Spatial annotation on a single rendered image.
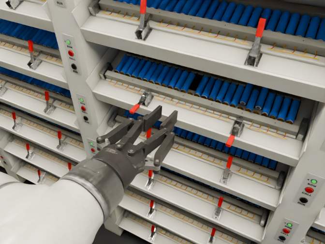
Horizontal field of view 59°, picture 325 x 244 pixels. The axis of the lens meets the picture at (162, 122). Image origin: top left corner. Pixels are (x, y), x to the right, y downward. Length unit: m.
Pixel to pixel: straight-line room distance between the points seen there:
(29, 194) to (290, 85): 0.51
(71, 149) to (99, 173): 0.88
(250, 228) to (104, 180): 0.73
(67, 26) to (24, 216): 0.58
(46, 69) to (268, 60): 0.71
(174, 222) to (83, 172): 0.88
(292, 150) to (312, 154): 0.05
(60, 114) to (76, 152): 0.20
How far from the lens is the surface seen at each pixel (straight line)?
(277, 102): 0.80
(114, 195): 0.44
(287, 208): 0.90
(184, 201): 1.09
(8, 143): 1.75
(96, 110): 0.97
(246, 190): 0.91
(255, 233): 1.07
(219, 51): 0.67
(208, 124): 0.77
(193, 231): 1.26
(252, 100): 0.79
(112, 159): 0.46
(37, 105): 1.25
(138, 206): 1.31
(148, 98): 0.82
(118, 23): 0.79
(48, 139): 1.38
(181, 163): 0.93
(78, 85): 0.95
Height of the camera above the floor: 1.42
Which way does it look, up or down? 41 degrees down
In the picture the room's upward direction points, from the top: straight up
